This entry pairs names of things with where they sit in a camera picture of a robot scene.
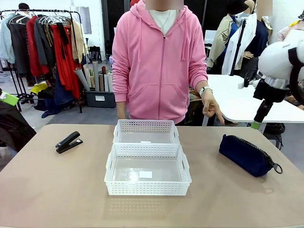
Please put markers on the person's right forearm pink sleeve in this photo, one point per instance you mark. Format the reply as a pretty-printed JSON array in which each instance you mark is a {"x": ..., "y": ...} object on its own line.
[{"x": 120, "y": 85}]

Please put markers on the red hanging dress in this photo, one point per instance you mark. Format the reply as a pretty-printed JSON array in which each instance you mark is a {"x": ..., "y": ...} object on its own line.
[{"x": 69, "y": 71}]

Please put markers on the black stapler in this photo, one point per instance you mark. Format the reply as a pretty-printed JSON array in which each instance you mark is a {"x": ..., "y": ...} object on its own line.
[{"x": 69, "y": 142}]

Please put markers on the light blue hanging garment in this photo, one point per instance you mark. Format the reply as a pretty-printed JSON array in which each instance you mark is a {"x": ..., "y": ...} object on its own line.
[{"x": 6, "y": 40}]

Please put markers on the person in pink hoodie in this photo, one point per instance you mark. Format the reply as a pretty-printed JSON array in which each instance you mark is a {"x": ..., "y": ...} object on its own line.
[{"x": 152, "y": 71}]

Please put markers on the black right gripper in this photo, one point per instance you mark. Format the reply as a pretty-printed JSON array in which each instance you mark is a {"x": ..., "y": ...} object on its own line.
[{"x": 270, "y": 95}]

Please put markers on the tall grey tube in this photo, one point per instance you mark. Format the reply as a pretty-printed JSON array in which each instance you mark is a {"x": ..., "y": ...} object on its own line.
[{"x": 96, "y": 76}]

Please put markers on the black clothes rack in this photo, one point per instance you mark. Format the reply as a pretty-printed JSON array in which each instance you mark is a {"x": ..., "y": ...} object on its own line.
[{"x": 59, "y": 11}]

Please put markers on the beige paper roll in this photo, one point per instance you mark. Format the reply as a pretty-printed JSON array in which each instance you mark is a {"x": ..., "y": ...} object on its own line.
[{"x": 87, "y": 73}]

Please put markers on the white background chair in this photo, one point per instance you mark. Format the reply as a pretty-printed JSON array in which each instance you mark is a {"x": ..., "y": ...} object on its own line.
[{"x": 210, "y": 36}]

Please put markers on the black tripod pole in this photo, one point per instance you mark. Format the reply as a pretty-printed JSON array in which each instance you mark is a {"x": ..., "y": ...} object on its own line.
[{"x": 240, "y": 40}]

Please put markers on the yellow floor item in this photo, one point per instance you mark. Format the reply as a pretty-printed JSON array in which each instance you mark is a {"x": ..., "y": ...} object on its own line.
[{"x": 39, "y": 88}]

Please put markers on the white perforated plastic basket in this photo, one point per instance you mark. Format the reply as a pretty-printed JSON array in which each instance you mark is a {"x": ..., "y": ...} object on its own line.
[
  {"x": 147, "y": 187},
  {"x": 147, "y": 139}
]

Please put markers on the figure in navy top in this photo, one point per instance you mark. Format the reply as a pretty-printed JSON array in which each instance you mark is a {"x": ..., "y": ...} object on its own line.
[{"x": 261, "y": 38}]

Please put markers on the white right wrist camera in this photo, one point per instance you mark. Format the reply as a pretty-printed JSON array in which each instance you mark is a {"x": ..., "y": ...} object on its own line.
[{"x": 251, "y": 83}]

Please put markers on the beige hanging garment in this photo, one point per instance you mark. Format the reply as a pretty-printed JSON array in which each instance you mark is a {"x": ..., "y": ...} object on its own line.
[{"x": 78, "y": 42}]

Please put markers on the brown cardboard tube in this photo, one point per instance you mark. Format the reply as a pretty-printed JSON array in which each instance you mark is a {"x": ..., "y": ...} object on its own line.
[{"x": 103, "y": 71}]

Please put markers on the white paper roll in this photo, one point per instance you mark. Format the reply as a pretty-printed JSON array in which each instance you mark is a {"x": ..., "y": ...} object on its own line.
[
  {"x": 106, "y": 83},
  {"x": 110, "y": 83}
]

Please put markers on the red hanging jacket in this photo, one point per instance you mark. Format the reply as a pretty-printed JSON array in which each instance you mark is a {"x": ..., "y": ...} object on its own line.
[{"x": 32, "y": 52}]

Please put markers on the black floor equipment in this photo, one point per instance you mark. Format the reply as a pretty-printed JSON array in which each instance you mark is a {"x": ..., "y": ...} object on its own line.
[{"x": 273, "y": 129}]

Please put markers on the navy zipper pencil pouch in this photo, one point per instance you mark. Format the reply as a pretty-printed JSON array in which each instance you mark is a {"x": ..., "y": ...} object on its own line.
[{"x": 244, "y": 154}]

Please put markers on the person's left hand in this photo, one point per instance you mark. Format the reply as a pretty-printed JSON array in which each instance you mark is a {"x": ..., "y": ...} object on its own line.
[{"x": 210, "y": 104}]

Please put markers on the dark grey hanging coat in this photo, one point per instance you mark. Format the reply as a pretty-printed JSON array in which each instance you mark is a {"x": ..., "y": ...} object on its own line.
[{"x": 20, "y": 47}]

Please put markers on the person's left forearm pink sleeve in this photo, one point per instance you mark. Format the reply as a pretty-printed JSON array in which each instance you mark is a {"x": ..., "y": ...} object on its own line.
[{"x": 200, "y": 76}]

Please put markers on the grey storage bin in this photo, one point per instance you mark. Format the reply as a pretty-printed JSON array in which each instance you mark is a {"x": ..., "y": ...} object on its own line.
[{"x": 101, "y": 99}]

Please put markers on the blue floor cloth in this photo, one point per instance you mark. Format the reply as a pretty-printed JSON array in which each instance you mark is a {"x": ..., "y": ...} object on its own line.
[{"x": 48, "y": 114}]

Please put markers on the black cloth cover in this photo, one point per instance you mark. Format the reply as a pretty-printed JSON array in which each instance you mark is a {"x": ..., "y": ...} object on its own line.
[{"x": 14, "y": 128}]

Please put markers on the silver wristwatch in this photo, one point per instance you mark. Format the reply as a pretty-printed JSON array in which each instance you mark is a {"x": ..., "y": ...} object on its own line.
[{"x": 205, "y": 90}]

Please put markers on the grey hanging jacket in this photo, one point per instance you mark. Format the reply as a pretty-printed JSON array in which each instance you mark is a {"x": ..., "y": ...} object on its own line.
[{"x": 42, "y": 45}]

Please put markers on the grey leaning paper roll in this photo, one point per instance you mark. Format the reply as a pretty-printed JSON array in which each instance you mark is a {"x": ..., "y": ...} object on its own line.
[{"x": 82, "y": 78}]

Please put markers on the person's right hand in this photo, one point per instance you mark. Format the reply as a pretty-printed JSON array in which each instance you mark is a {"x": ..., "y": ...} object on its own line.
[{"x": 121, "y": 110}]

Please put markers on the mannequin in beige trench coat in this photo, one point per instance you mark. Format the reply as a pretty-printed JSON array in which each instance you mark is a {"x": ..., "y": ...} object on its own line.
[{"x": 223, "y": 35}]

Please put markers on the mannequin in white coat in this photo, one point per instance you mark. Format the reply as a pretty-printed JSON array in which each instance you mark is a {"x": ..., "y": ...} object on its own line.
[{"x": 249, "y": 33}]

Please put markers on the white side table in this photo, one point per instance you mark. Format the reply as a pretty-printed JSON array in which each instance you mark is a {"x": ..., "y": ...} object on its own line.
[{"x": 228, "y": 95}]

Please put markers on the black background bag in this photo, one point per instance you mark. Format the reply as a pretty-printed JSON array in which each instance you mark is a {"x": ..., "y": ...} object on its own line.
[{"x": 95, "y": 54}]

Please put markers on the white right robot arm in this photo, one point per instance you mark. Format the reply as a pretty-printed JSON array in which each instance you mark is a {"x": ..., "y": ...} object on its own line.
[{"x": 275, "y": 59}]

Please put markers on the navy hanging garment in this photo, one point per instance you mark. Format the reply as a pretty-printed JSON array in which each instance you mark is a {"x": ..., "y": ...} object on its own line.
[{"x": 63, "y": 92}]

